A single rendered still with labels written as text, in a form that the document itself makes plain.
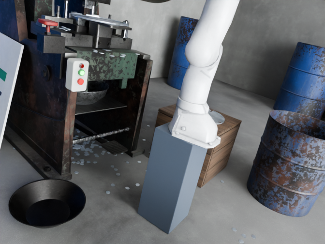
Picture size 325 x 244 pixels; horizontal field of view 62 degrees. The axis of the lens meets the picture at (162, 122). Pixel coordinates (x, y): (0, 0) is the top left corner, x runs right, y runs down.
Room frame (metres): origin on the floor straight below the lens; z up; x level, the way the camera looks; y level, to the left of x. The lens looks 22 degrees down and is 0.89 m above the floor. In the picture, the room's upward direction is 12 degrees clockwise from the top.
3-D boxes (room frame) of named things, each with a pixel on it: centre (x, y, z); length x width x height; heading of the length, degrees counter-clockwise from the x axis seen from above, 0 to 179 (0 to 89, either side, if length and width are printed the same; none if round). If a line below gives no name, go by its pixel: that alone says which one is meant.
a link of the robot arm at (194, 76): (1.09, -0.11, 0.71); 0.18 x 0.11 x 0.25; 162
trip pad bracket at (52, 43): (1.14, 0.53, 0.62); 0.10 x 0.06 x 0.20; 143
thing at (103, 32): (1.42, 0.38, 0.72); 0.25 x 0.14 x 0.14; 53
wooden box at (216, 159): (1.60, -0.23, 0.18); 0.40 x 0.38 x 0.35; 59
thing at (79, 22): (1.52, 0.52, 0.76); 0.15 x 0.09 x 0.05; 143
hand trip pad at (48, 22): (1.12, 0.54, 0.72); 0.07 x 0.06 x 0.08; 53
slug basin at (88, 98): (1.53, 0.52, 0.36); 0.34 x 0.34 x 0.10
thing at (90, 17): (1.45, 0.42, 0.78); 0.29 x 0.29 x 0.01
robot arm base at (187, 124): (1.03, -0.13, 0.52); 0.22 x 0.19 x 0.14; 60
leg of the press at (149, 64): (1.82, 0.48, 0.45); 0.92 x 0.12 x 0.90; 53
